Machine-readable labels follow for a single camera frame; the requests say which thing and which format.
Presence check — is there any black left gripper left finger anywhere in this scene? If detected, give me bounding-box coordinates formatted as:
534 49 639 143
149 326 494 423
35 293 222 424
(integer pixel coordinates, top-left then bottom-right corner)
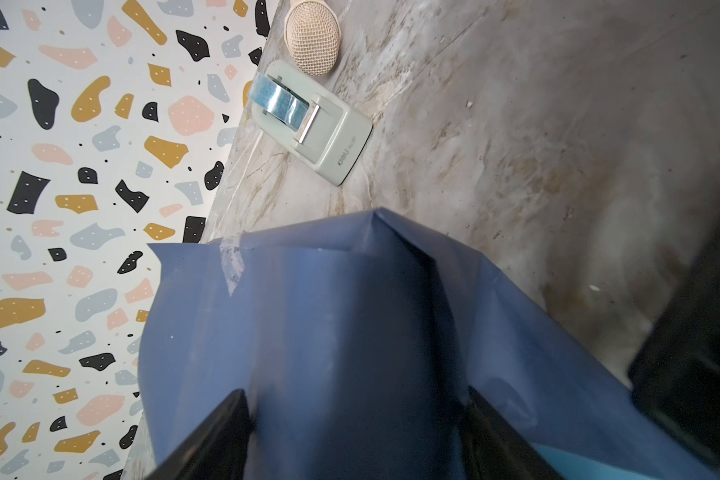
147 389 254 480

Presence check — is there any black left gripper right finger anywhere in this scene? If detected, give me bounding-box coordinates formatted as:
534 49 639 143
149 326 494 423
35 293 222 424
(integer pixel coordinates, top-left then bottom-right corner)
460 386 563 480

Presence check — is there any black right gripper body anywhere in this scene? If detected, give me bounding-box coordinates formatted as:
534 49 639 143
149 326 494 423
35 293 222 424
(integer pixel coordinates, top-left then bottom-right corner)
628 220 720 470

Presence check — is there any blue wrapping paper sheet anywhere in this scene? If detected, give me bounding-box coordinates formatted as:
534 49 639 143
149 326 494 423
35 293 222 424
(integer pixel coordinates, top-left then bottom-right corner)
138 209 714 479

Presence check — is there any grey tape dispenser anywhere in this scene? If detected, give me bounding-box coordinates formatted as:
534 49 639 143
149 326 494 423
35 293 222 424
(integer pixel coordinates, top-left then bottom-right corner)
248 60 373 186

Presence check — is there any beige microphone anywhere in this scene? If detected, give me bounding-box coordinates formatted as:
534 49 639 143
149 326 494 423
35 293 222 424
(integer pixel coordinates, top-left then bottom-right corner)
284 0 341 77

